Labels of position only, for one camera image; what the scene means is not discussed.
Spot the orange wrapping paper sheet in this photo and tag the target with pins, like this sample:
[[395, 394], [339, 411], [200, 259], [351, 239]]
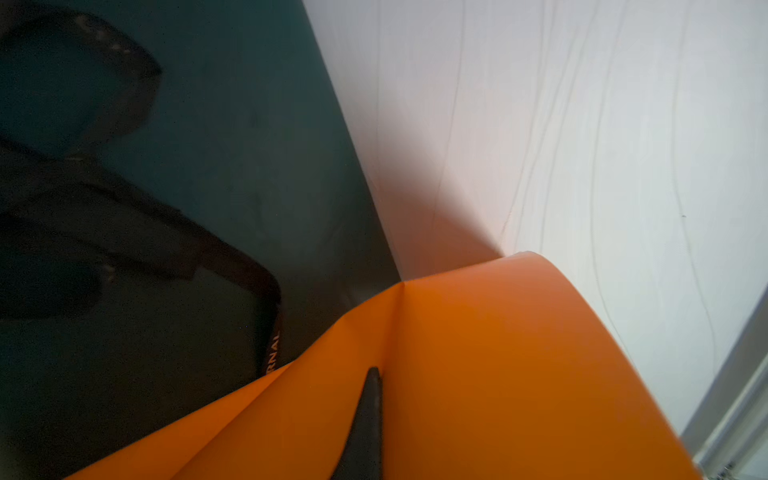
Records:
[[495, 371]]

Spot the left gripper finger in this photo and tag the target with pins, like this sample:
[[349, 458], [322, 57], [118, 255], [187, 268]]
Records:
[[361, 457]]

